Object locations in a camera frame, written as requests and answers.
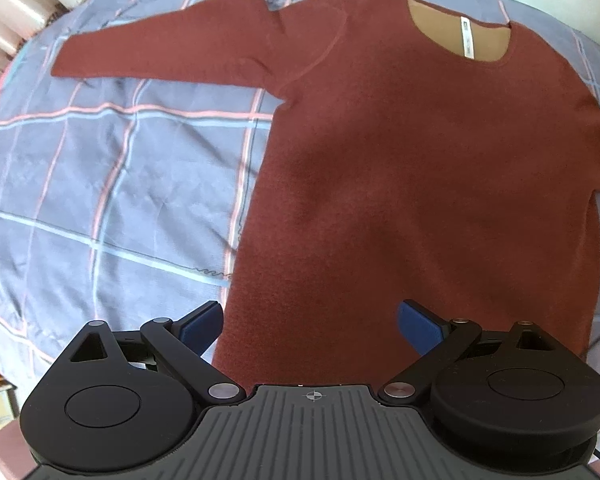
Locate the dark red knit sweater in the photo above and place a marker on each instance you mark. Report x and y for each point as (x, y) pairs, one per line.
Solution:
(395, 169)

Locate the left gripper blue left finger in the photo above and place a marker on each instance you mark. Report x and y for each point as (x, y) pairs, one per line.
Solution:
(178, 347)

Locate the blue plaid bed sheet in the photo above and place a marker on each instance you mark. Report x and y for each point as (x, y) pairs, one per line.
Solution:
(124, 199)

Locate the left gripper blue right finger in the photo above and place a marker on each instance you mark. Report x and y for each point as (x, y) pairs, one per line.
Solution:
(438, 343)

